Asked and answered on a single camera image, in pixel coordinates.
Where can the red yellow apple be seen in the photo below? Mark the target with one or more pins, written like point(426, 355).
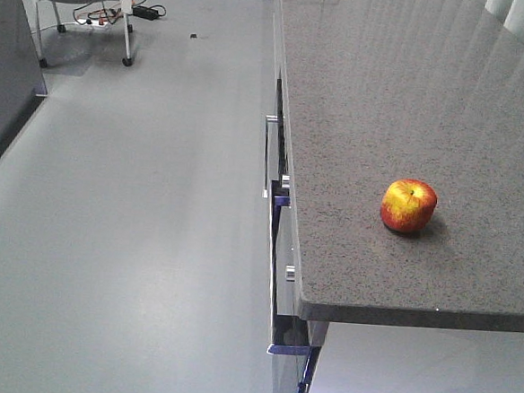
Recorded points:
point(407, 205)

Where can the black built-in drawer appliance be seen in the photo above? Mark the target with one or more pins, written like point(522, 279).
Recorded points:
point(277, 175)

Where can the silver oven knob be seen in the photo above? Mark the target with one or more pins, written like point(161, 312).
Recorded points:
point(289, 273)

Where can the built-in black oven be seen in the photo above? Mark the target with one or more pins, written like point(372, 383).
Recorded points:
point(295, 343)

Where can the grey stone kitchen counter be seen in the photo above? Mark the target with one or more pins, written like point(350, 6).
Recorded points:
point(382, 90)

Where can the black power adapter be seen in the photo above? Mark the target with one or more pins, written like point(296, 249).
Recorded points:
point(144, 12)

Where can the grey kitchen island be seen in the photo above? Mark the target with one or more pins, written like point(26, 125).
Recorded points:
point(22, 85)

